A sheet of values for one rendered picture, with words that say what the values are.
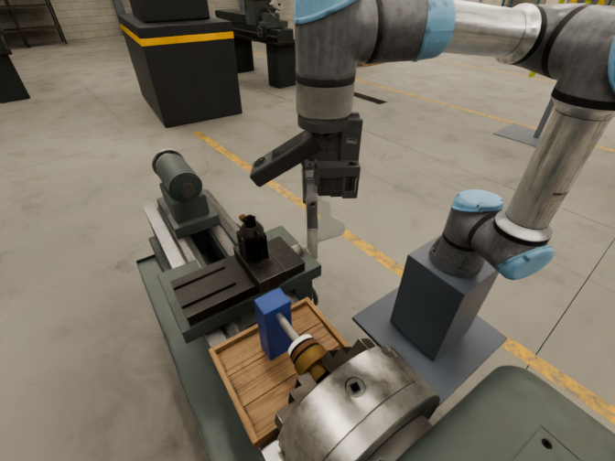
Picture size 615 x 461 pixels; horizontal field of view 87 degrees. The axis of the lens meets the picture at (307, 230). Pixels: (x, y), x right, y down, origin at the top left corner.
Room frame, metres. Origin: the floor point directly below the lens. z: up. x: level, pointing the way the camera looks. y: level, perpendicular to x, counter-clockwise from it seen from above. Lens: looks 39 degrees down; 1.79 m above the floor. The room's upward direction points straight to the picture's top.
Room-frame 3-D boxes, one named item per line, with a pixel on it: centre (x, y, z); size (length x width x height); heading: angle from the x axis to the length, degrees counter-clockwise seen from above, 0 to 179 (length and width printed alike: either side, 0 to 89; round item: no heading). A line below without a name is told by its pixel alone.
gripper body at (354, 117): (0.44, -0.03, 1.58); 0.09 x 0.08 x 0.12; 94
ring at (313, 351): (0.39, -0.01, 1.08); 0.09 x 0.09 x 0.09; 34
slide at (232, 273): (0.79, 0.24, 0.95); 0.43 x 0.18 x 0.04; 124
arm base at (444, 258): (0.71, -0.45, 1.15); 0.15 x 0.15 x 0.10
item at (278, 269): (0.80, 0.17, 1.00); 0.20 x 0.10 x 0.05; 34
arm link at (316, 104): (0.44, -0.02, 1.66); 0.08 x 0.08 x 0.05
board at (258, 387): (0.50, 0.06, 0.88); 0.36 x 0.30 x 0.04; 124
